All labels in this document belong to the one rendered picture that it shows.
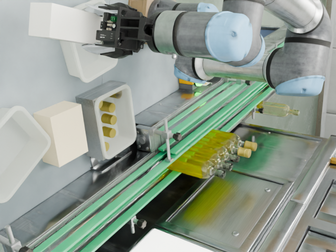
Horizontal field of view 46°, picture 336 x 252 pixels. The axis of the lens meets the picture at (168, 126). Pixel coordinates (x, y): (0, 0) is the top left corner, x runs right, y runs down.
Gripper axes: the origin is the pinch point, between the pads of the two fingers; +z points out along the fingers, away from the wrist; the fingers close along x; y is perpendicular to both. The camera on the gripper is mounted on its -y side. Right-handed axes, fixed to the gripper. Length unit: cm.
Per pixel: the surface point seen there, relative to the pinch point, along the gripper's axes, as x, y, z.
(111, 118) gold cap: 25, -41, 28
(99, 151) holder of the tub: 36, -36, 28
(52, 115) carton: 23.2, -15.5, 27.6
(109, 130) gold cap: 30, -41, 29
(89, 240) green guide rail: 60, -24, 17
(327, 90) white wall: 15, -686, 95
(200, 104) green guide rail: 20, -85, 18
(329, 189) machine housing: 46, -102, -34
